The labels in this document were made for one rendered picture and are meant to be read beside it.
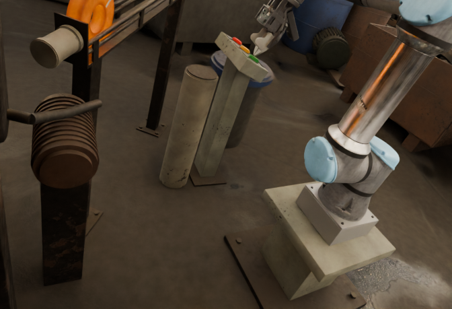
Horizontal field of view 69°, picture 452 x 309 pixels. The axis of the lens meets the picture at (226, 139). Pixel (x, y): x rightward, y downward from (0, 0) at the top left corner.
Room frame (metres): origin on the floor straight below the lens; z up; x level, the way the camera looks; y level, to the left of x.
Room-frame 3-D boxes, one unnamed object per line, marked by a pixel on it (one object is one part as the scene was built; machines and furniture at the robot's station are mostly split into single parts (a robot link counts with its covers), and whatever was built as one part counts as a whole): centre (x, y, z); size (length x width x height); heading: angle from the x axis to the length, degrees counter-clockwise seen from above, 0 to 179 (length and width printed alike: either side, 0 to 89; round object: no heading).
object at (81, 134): (0.56, 0.35, 0.27); 0.22 x 0.13 x 0.53; 34
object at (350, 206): (0.82, -0.40, 0.43); 0.15 x 0.15 x 0.10
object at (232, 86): (1.19, 0.05, 0.31); 0.24 x 0.16 x 0.62; 34
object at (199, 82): (1.06, 0.16, 0.26); 0.12 x 0.12 x 0.52
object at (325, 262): (0.82, -0.40, 0.28); 0.32 x 0.32 x 0.04; 38
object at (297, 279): (0.82, -0.40, 0.13); 0.40 x 0.40 x 0.26; 38
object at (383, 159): (0.82, -0.40, 0.54); 0.13 x 0.12 x 0.14; 120
